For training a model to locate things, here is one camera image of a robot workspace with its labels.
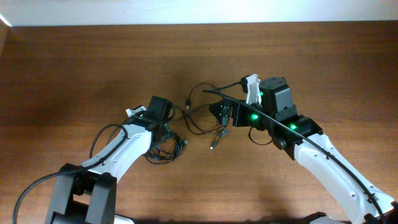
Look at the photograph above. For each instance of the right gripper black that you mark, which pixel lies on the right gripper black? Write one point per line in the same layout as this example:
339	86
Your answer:
237	106

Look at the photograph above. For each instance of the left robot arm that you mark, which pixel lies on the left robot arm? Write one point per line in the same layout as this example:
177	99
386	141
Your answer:
87	193

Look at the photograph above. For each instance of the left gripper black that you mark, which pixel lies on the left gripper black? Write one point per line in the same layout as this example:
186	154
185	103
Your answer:
160	134

